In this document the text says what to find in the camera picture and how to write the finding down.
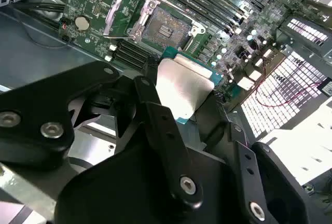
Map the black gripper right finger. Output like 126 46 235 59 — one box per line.
193 94 311 224

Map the metal socket cover frame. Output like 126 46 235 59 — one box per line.
103 0 161 40

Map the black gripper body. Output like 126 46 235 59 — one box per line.
53 120 250 224

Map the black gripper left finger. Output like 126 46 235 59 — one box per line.
0 60 205 211

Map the silver-topped CPU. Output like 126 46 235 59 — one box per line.
157 45 225 125

